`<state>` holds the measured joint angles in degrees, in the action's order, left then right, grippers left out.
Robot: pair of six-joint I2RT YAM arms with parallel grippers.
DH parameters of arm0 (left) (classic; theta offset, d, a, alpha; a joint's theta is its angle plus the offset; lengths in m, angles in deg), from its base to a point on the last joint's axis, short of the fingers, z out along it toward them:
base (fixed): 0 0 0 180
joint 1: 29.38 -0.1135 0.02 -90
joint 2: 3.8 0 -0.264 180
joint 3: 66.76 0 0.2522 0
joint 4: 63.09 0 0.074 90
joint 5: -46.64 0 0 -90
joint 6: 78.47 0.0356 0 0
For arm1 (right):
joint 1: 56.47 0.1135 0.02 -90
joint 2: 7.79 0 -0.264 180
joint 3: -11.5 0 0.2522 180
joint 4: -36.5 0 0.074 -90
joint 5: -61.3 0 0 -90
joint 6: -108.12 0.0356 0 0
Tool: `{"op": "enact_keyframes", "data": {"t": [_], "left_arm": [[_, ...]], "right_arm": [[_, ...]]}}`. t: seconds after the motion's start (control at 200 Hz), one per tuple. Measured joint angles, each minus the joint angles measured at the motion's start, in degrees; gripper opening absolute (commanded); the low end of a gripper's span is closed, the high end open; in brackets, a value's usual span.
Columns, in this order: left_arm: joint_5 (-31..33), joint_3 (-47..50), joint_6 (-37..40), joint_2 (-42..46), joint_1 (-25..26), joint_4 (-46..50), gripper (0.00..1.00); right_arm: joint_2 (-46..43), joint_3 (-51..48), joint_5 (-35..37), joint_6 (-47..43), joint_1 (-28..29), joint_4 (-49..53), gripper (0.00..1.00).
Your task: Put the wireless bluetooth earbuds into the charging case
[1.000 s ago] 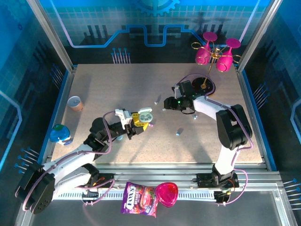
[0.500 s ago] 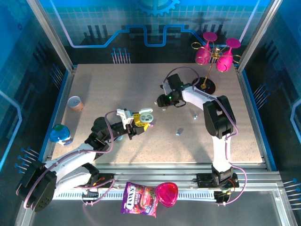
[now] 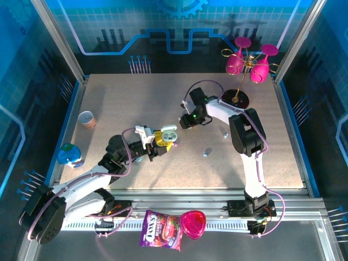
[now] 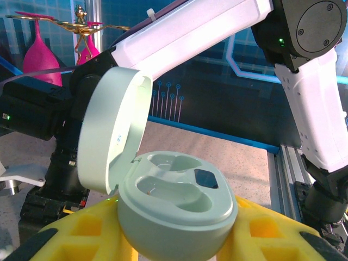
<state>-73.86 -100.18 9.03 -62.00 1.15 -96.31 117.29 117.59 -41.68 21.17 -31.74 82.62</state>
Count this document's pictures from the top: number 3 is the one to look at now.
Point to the purple earbud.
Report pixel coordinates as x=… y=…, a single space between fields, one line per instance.
x=175 y=144

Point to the mint green earbud case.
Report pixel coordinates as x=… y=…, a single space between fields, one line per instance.
x=169 y=131

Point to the light blue earbud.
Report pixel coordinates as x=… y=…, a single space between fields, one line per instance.
x=207 y=152

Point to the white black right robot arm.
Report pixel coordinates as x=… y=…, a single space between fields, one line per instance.
x=253 y=174

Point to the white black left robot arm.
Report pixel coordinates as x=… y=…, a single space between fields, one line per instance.
x=81 y=185

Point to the orange tin can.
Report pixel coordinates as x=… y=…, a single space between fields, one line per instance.
x=87 y=120

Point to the pink wine glass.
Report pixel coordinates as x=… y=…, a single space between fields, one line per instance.
x=259 y=73
x=233 y=64

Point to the small black electronics box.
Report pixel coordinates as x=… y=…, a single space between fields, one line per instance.
x=257 y=227
x=104 y=226

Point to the pink heart-shaped bowl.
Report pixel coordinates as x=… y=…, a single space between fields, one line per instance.
x=193 y=224

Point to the purple candy bag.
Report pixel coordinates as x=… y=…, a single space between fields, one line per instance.
x=160 y=231

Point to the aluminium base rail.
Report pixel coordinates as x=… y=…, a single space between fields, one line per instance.
x=176 y=199

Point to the aluminium frame post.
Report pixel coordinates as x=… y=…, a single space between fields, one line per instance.
x=58 y=35
x=301 y=35

